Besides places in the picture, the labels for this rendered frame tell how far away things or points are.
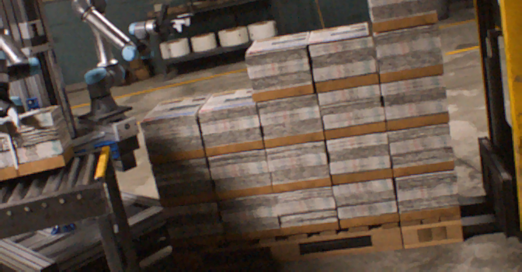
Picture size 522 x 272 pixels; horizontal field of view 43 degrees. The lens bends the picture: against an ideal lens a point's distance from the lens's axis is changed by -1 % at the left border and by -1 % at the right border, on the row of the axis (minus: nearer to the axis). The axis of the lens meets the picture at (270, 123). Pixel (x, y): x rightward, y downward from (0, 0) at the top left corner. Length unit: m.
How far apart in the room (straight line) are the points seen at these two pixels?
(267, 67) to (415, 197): 0.93
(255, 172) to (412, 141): 0.76
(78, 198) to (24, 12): 1.35
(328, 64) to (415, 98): 0.42
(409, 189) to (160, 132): 1.22
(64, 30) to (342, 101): 7.16
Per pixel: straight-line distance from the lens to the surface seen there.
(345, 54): 3.06
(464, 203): 3.61
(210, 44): 9.30
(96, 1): 3.76
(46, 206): 2.61
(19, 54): 3.07
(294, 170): 3.22
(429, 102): 3.12
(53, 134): 2.80
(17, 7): 3.67
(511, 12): 2.90
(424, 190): 3.26
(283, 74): 3.09
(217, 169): 3.27
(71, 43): 9.89
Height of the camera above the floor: 1.54
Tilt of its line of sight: 15 degrees down
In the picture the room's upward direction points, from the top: 11 degrees counter-clockwise
